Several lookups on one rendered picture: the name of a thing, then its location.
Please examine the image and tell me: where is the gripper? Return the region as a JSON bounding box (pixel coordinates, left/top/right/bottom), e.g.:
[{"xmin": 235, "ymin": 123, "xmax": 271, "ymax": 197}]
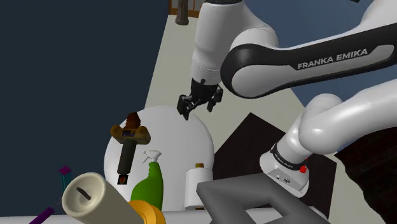
[{"xmin": 176, "ymin": 77, "xmax": 225, "ymax": 121}]

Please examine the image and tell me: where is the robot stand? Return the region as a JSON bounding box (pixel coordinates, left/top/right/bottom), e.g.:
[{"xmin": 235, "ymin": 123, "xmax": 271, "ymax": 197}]
[{"xmin": 212, "ymin": 112, "xmax": 338, "ymax": 220}]

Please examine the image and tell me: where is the white paper roll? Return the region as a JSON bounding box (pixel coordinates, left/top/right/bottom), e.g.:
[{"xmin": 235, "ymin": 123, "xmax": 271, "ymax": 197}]
[{"xmin": 184, "ymin": 162, "xmax": 215, "ymax": 211}]

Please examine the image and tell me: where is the brown wooden furniture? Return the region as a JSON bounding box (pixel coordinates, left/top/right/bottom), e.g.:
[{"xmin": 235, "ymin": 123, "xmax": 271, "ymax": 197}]
[{"xmin": 168, "ymin": 0, "xmax": 203, "ymax": 26}]

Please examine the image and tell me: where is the green spray bottle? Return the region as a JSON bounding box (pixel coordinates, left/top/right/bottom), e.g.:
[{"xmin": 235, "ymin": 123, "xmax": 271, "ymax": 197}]
[{"xmin": 130, "ymin": 150, "xmax": 165, "ymax": 213}]

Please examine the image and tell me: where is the orange round object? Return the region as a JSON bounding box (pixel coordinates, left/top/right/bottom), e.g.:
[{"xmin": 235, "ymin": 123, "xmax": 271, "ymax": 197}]
[{"xmin": 127, "ymin": 199, "xmax": 167, "ymax": 224}]

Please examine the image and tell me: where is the cream cylinder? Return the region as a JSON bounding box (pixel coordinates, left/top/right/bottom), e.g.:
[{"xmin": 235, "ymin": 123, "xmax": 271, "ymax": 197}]
[{"xmin": 61, "ymin": 172, "xmax": 146, "ymax": 224}]

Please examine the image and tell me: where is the teal box with purple top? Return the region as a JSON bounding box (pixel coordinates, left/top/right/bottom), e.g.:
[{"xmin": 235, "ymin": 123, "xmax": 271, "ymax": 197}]
[{"xmin": 58, "ymin": 165, "xmax": 73, "ymax": 193}]

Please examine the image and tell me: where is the purple stick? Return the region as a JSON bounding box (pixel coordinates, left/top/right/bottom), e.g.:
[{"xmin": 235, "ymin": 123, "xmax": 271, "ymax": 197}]
[{"xmin": 29, "ymin": 206, "xmax": 56, "ymax": 224}]

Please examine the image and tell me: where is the grey angular frame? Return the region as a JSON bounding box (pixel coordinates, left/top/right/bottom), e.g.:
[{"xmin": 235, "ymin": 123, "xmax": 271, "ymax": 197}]
[{"xmin": 195, "ymin": 172, "xmax": 331, "ymax": 224}]

